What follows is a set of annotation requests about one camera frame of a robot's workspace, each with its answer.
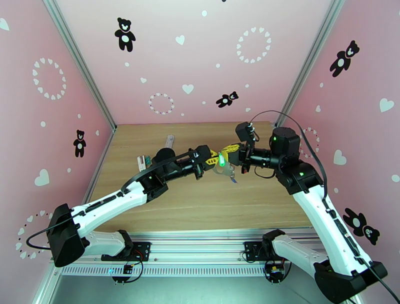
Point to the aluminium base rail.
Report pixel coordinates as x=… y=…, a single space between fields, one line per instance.
x=200 y=247

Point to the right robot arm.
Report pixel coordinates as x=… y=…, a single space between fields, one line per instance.
x=315 y=215

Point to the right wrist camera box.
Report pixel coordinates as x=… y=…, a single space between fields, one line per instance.
x=242 y=132

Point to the white and pink small box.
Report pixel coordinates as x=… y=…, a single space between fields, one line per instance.
x=140 y=162

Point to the small teal clip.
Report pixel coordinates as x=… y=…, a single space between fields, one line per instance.
x=148 y=159

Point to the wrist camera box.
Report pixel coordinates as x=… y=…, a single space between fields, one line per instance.
x=201 y=154
x=242 y=132

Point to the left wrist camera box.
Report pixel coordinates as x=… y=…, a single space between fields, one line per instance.
x=201 y=154

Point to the aluminium frame leg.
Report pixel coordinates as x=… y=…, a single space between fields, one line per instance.
x=47 y=287

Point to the green key tag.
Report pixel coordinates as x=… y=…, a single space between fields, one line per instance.
x=222 y=161

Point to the small black connector board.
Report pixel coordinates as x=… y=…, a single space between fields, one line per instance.
x=128 y=269
x=275 y=272

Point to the blue key tag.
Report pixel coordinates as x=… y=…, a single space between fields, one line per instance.
x=233 y=180

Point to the aluminium frame post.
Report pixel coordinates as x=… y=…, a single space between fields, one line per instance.
x=79 y=62
x=308 y=62

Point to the grey metal lower panel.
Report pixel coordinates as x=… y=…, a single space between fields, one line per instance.
x=200 y=290

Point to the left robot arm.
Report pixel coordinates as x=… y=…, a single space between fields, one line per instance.
x=103 y=206

